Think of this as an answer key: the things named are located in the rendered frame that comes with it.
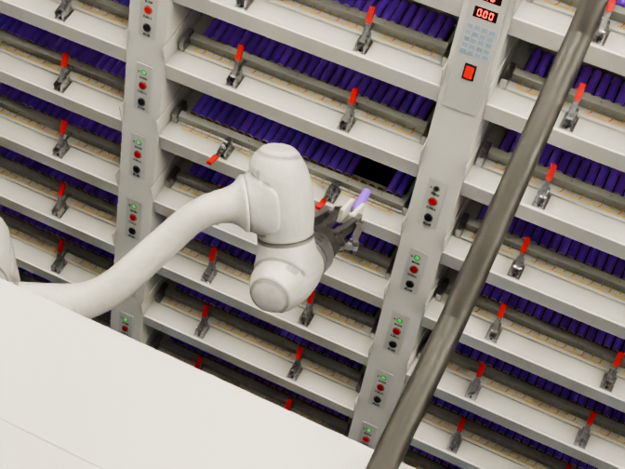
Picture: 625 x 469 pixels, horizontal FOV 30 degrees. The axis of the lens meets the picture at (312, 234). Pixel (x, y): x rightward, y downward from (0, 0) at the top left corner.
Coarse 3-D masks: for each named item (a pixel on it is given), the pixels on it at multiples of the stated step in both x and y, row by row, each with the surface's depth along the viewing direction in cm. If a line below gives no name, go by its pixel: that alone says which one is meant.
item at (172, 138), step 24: (192, 96) 272; (168, 120) 267; (168, 144) 267; (192, 144) 264; (216, 144) 265; (216, 168) 265; (240, 168) 261; (408, 192) 258; (384, 216) 254; (384, 240) 256
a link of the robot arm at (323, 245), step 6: (318, 234) 216; (318, 240) 214; (324, 240) 215; (318, 246) 212; (324, 246) 214; (330, 246) 216; (324, 252) 213; (330, 252) 215; (324, 258) 212; (330, 258) 215; (324, 264) 213; (330, 264) 217; (324, 270) 213
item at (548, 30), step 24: (528, 0) 215; (552, 0) 216; (576, 0) 213; (624, 0) 213; (528, 24) 213; (552, 24) 212; (600, 24) 210; (624, 24) 213; (552, 48) 214; (600, 48) 209; (624, 48) 209; (624, 72) 211
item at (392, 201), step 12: (180, 120) 267; (192, 120) 265; (204, 120) 265; (216, 132) 264; (228, 132) 264; (240, 144) 264; (252, 144) 262; (264, 144) 262; (312, 168) 258; (324, 168) 258; (324, 180) 258; (336, 180) 257; (348, 180) 257; (348, 192) 256; (360, 192) 256; (372, 192) 255; (384, 192) 255; (396, 204) 254
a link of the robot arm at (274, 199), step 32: (256, 160) 198; (288, 160) 197; (224, 192) 200; (256, 192) 197; (288, 192) 198; (160, 224) 202; (192, 224) 199; (256, 224) 199; (288, 224) 200; (128, 256) 201; (160, 256) 200; (32, 288) 200; (64, 288) 201; (96, 288) 201; (128, 288) 201
